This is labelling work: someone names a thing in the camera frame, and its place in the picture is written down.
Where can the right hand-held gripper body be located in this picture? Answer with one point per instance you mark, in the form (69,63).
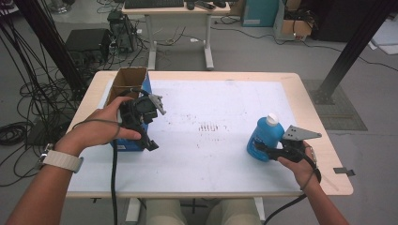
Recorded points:
(292,146)

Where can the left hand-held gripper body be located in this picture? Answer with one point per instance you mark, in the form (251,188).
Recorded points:
(134,114)

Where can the blue bottle with white cap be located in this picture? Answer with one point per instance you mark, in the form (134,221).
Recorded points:
(266,132)

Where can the blue cardboard box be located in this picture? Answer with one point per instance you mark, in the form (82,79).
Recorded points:
(128,78)

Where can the person's right hand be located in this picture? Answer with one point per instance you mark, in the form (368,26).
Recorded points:
(303,170)

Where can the person's left hand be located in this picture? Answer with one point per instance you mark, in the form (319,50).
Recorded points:
(97,131)

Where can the white table mat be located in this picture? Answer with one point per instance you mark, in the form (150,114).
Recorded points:
(200,162)

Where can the grey tape strip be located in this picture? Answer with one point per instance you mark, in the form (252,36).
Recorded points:
(342,171)

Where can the wooden table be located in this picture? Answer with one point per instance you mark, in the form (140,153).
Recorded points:
(194,75)

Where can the dark floor mat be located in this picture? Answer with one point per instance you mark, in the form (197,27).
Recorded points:
(347,115)

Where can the person's right leg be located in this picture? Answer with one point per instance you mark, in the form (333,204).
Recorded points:
(233,214)

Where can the computer tower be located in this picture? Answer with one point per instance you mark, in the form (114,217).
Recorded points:
(123,31)

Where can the white band wristwatch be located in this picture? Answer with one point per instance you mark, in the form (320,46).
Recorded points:
(62,159)

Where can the black equipment case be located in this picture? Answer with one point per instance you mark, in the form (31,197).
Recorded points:
(87,40)

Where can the white desk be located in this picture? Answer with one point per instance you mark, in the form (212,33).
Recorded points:
(175,10)

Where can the black keyboard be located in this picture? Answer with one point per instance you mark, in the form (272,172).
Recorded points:
(153,3)

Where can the black metal stand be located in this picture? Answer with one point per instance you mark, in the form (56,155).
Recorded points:
(50,40)
(353,50)

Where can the black computer mouse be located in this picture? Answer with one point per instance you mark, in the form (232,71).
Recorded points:
(190,5)

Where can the brown cardboard box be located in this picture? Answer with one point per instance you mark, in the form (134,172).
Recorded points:
(294,28)

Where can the teal box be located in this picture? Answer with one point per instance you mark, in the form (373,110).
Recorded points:
(259,12)

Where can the white paper sheets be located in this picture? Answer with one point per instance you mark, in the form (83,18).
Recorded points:
(386,36)

